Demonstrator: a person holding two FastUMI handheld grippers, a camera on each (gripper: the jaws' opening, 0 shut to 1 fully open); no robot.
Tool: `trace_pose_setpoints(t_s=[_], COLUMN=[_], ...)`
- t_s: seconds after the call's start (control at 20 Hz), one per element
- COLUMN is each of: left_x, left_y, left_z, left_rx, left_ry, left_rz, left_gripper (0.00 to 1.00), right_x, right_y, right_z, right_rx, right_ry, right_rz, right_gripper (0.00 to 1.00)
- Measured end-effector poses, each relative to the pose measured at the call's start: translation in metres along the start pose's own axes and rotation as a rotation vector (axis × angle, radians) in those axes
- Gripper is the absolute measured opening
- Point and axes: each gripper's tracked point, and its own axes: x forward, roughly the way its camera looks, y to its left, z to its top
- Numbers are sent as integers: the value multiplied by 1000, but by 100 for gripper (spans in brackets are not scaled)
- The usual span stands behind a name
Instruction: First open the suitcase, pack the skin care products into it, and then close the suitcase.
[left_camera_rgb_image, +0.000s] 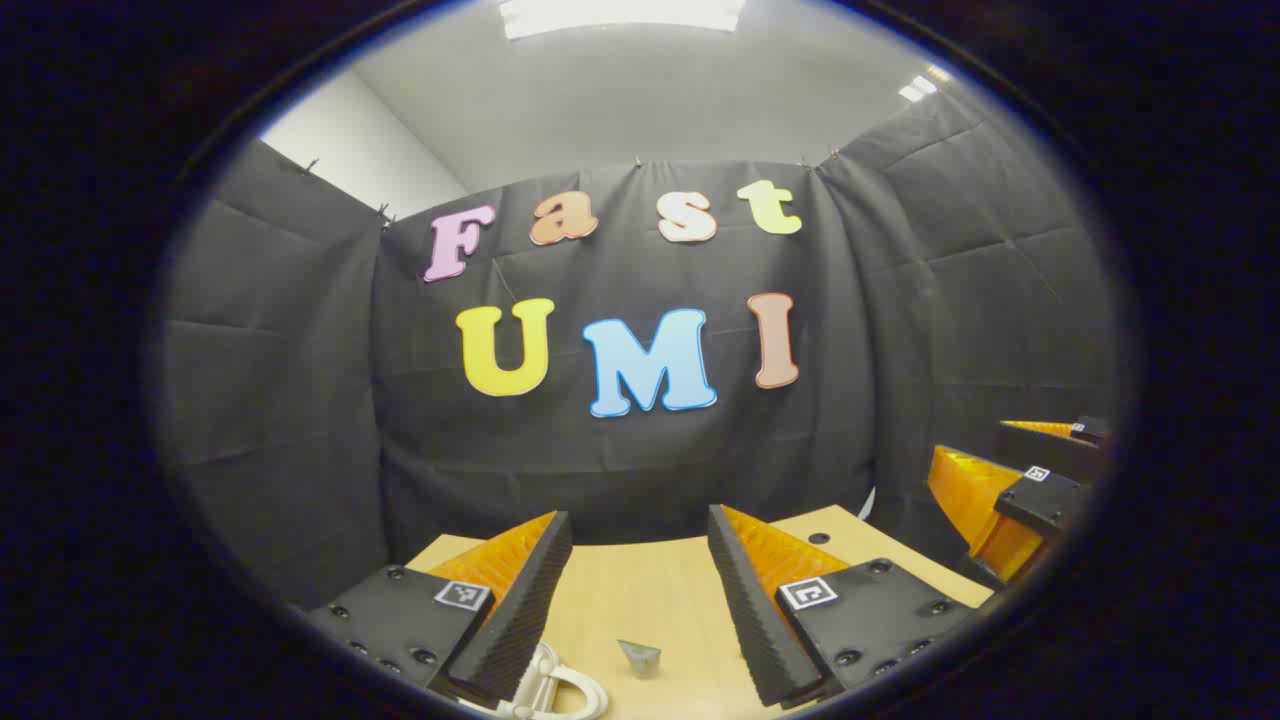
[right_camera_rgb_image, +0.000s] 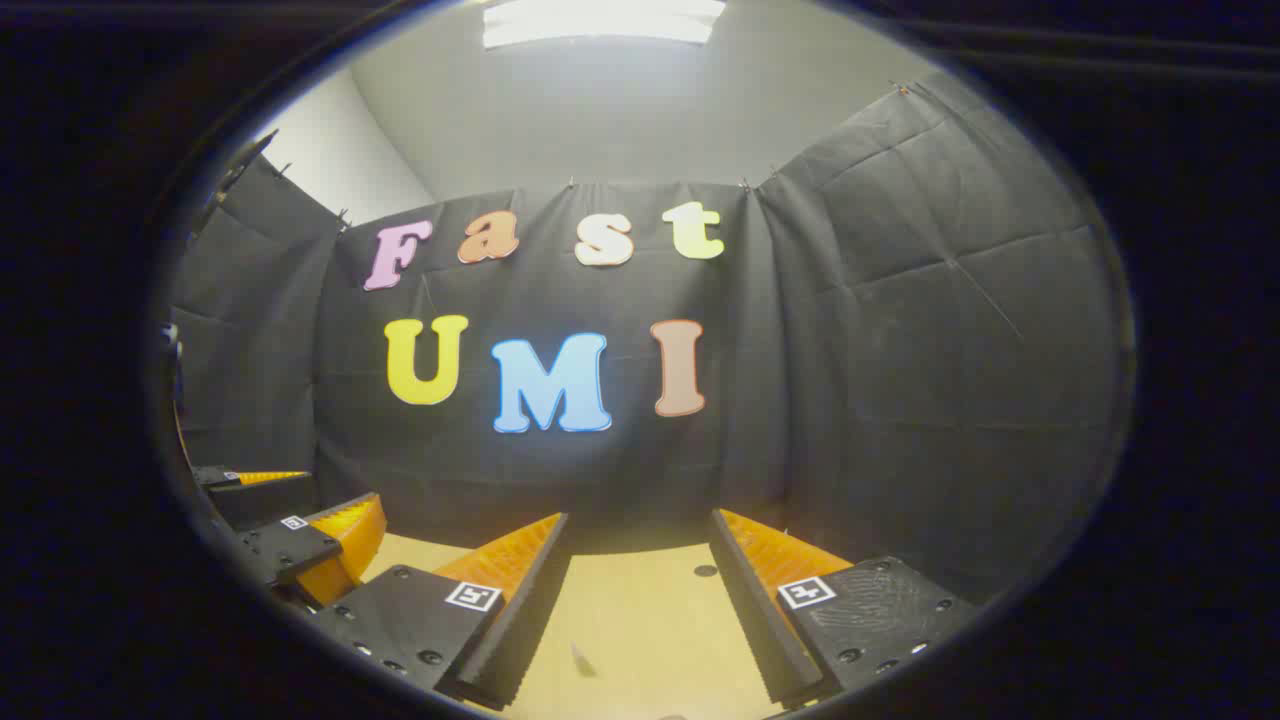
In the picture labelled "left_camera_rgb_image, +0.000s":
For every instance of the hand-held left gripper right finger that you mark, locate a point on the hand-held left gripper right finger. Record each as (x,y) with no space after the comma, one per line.
(755,620)

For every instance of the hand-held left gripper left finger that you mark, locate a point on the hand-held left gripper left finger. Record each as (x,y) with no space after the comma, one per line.
(520,610)

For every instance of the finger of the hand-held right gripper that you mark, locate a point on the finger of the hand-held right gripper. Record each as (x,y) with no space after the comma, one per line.
(975,500)
(1050,450)

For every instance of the white suitcase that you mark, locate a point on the white suitcase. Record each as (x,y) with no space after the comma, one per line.
(528,688)

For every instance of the white green skin care tube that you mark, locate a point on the white green skin care tube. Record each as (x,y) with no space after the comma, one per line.
(640,658)

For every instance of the black backdrop cloth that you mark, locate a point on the black backdrop cloth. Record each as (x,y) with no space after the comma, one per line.
(300,400)

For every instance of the small ceiling light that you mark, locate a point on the small ceiling light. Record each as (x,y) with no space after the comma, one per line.
(920,85)

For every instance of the long ceiling light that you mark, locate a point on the long ceiling light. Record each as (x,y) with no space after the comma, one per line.
(620,15)

